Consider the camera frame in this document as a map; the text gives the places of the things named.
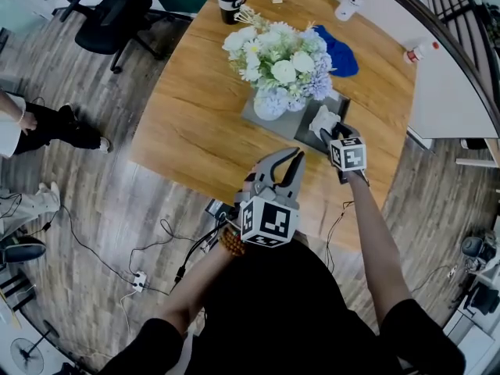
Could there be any brown bead bracelet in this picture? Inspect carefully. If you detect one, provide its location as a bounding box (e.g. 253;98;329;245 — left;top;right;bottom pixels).
218;227;247;258

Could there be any white bottle with black cap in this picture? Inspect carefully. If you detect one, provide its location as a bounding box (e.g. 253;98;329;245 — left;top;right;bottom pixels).
334;0;368;22

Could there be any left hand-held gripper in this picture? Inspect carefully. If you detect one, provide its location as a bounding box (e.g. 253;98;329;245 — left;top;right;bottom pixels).
234;147;307;249

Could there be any black tumbler cup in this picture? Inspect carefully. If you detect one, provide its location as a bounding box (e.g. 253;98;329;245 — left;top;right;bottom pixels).
216;0;247;26

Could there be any blue cloth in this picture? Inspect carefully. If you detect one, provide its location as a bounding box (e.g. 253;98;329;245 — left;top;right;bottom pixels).
312;24;359;78

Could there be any person's left forearm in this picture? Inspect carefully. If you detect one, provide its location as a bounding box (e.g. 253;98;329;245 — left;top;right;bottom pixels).
158;244;235;335

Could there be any black floor cable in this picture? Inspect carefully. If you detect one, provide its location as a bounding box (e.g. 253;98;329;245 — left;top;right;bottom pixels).
58;205;138;285

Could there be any clear bottle with red cap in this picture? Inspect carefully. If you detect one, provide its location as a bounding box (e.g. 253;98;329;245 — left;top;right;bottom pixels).
403;41;441;65

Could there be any person's right forearm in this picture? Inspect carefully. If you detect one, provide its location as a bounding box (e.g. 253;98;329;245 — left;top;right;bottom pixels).
347;170;413;320

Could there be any black office chair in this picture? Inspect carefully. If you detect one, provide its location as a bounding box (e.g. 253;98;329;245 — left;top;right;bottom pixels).
52;0;177;73

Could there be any pale blue-white cloth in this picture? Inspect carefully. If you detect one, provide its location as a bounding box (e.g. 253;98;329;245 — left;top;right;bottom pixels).
308;105;341;134

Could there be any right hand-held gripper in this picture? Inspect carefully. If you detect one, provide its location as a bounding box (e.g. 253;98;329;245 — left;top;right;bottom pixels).
319;120;371;188

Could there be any black standing fan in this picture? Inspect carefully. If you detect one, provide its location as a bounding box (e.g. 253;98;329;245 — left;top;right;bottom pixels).
9;320;60;375

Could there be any grey metal tray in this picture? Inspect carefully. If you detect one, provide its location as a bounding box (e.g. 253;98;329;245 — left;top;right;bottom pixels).
241;87;352;155

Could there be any person's black shirt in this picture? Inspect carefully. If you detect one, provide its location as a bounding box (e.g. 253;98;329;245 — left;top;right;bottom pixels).
97;240;468;375

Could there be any wooden table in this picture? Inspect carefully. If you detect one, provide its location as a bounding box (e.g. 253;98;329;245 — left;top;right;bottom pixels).
359;0;500;140

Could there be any white and blue flower bouquet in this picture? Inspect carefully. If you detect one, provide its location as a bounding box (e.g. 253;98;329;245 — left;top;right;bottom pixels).
221;5;338;111

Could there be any black metal railing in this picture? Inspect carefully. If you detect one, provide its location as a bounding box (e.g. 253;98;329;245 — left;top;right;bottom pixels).
421;0;500;56

